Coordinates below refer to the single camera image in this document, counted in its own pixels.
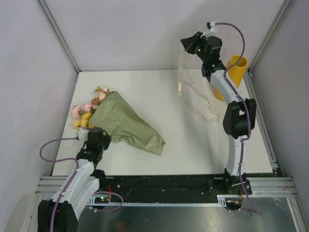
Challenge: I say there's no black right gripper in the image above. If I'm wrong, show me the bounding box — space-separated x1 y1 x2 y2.
180 32 208 63

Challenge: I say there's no green and peach wrapping paper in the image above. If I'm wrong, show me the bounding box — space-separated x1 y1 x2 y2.
89 91 166 156

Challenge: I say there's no artificial flower bouquet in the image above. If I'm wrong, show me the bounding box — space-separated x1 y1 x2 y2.
71 87 115 130

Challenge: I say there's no cream printed ribbon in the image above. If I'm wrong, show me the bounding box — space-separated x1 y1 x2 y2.
177 44 222 125

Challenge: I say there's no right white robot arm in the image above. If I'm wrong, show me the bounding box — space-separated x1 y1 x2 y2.
180 31 256 194

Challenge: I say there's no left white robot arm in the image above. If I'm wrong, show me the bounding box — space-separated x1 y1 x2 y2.
37 127 112 232

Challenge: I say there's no yellow cylindrical vase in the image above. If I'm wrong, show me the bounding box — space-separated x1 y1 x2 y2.
227 55 248 87

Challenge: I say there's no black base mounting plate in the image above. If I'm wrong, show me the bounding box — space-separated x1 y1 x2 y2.
100 174 252 203

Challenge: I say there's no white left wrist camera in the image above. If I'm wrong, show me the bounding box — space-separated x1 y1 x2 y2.
77 127 89 142

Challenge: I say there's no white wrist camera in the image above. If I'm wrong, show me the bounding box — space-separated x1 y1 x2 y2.
77 127 89 142
206 21 217 34

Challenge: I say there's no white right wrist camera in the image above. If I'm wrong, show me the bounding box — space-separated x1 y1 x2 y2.
206 21 217 34

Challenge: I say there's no aluminium frame rail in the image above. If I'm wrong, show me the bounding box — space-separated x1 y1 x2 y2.
244 72 280 172

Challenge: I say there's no right aluminium corner post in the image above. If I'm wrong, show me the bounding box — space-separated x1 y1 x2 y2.
247 0 294 74

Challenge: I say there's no aluminium corner post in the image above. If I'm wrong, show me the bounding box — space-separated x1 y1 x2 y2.
36 0 81 74
247 0 294 74

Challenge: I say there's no white slotted cable duct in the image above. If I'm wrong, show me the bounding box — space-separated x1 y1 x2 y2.
85 195 242 208

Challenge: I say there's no left aluminium corner post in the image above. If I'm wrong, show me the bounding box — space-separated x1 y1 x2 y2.
36 0 81 74

